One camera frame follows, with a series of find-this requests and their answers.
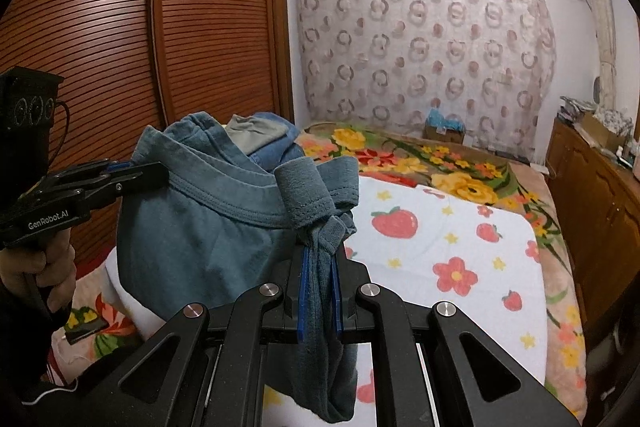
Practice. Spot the light blue folded jeans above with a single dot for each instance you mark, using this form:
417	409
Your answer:
280	154

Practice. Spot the blue plastic bag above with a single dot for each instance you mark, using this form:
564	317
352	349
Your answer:
442	119

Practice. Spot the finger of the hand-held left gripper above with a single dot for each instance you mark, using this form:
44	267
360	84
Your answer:
145	177
120	166

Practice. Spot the small cardboard box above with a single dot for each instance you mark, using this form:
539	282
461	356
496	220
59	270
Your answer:
442	136

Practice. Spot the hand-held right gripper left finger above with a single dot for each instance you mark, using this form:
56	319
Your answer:
300	302

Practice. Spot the teal pants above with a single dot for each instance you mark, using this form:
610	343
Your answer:
200	237

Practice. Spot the circle pattern curtain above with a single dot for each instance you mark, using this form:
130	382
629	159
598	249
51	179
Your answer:
425	57

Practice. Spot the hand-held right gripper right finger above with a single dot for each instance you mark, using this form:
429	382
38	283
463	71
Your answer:
339	307

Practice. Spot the wooden slatted wardrobe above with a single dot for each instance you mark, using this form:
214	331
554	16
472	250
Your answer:
125	32

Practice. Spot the grey-green folded shorts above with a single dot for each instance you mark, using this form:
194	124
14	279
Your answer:
255	132

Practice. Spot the person's left hand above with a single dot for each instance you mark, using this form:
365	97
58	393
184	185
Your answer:
55	267

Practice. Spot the wrapped white pipe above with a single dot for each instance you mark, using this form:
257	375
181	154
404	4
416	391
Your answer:
605	32

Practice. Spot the white strawberry print sheet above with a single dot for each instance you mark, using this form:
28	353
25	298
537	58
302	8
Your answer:
425	232

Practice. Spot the person's left forearm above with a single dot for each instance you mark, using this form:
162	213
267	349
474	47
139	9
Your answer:
20	347

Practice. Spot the wooden cabinet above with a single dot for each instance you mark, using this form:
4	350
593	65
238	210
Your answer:
590	207

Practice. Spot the floral blanket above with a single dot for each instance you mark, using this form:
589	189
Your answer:
450	167

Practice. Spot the black phone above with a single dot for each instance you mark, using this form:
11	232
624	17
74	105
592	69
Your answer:
85	332

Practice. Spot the open cardboard box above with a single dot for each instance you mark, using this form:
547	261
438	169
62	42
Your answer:
597	132

